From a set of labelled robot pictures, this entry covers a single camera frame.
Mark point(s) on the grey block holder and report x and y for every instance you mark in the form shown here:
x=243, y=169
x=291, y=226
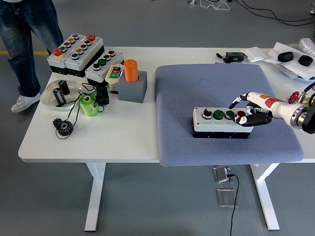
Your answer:
x=133, y=92

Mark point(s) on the green plastic cylinder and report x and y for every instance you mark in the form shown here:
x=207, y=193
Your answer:
x=89, y=107

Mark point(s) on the clear bubble wrap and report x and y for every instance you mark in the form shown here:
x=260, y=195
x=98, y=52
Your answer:
x=307, y=45

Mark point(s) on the white foam sheet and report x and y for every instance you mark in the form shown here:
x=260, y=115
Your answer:
x=280, y=49

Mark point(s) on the five-button box, yellow-based stop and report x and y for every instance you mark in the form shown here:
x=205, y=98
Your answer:
x=57, y=61

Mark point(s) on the large black gear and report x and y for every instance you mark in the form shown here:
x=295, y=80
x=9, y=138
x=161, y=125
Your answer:
x=65, y=128

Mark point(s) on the open metal floor socket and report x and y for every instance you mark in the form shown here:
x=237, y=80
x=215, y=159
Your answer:
x=221, y=175

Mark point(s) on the four-button control box, clean base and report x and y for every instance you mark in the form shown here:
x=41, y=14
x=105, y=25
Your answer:
x=102, y=71

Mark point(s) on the black electronic module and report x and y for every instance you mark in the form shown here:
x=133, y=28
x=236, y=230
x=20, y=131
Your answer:
x=235, y=56

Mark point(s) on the black screwdriver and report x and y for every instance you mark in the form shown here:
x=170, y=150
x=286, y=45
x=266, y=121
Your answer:
x=220, y=56

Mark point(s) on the small black gear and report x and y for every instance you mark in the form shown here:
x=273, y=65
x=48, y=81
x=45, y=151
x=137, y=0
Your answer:
x=56, y=122

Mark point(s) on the beige red-green switch box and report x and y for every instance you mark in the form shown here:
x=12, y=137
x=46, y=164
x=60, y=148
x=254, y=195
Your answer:
x=113, y=75

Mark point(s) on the four-button control box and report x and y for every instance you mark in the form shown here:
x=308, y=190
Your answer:
x=102, y=71
x=216, y=124

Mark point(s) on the dark cylindrical capacitor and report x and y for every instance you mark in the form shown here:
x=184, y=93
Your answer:
x=64, y=87
x=59, y=96

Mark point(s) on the closed metal floor plate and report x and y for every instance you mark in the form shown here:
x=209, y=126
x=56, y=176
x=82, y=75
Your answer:
x=226, y=197

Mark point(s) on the orange cylinder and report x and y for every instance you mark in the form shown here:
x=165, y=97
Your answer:
x=130, y=71

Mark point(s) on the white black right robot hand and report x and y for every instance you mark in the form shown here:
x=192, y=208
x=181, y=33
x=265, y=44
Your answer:
x=265, y=103

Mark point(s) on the five-button box, red stop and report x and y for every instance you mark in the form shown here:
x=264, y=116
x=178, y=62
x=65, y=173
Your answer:
x=81, y=60

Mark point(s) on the clear round dish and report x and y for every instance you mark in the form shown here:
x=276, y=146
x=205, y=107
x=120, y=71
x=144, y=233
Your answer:
x=49, y=98

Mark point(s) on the white table leg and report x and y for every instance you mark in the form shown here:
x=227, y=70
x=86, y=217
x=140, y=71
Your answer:
x=94, y=196
x=265, y=196

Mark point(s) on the silver metal floor bracket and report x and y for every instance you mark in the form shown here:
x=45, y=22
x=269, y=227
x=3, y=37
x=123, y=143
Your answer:
x=191, y=2

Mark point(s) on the person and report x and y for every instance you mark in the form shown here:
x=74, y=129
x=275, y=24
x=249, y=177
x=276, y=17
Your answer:
x=22, y=49

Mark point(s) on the grey-blue textured mat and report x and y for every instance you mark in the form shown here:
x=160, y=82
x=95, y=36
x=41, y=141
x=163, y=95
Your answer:
x=187, y=86

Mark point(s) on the black power adapter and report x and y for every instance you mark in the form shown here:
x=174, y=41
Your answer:
x=103, y=97

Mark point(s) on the white wall switch panel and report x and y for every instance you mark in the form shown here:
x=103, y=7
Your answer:
x=254, y=54

